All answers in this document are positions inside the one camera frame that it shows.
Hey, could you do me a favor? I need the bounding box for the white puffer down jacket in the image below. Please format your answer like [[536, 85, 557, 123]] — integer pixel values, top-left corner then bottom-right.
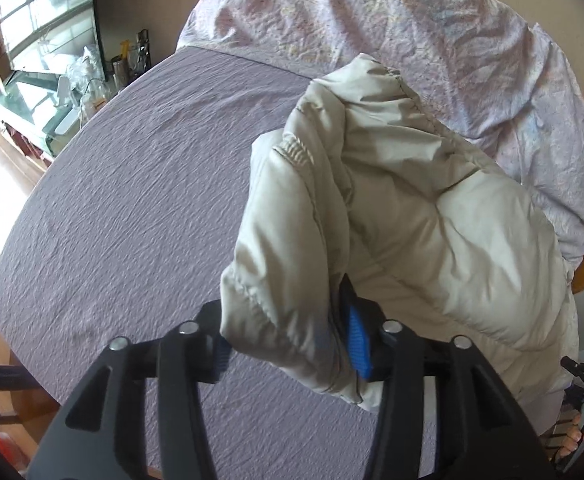
[[220, 54, 578, 412]]

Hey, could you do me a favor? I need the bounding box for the person's right hand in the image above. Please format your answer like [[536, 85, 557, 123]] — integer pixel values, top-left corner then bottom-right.
[[546, 412, 584, 463]]

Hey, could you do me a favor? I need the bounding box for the lavender bed sheet mattress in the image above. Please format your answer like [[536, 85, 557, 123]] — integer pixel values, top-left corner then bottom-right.
[[0, 48, 375, 479]]

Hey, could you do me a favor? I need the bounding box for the glass top TV cabinet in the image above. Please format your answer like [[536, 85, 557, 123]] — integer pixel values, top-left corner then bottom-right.
[[0, 70, 112, 160]]

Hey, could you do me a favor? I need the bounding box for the pink floral crumpled duvet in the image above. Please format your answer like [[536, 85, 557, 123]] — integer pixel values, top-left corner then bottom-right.
[[178, 0, 584, 260]]

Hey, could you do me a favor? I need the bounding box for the flat screen television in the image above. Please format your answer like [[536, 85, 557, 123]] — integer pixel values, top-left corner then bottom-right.
[[0, 0, 104, 75]]

